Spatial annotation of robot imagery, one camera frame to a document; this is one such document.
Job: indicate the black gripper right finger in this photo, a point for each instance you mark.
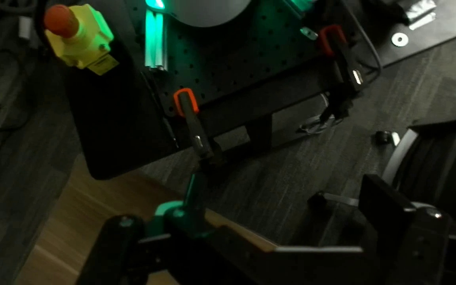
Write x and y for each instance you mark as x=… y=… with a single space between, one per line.
x=391 y=222

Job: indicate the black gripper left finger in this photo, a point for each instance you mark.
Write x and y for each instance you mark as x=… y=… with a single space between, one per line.
x=197 y=200

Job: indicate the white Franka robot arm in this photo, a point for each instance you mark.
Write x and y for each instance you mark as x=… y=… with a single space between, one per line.
x=206 y=10

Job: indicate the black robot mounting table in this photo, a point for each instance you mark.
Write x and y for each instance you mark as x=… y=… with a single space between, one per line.
x=238 y=68

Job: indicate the green glowing tube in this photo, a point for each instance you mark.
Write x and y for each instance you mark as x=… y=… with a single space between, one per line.
x=155 y=37

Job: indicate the silver washer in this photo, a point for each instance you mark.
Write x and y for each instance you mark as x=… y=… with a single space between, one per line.
x=399 y=38

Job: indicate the yellow emergency stop button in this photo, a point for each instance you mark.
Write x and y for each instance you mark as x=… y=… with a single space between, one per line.
x=78 y=37

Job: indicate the silver metal bracket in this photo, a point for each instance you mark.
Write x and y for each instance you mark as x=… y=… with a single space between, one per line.
x=420 y=13

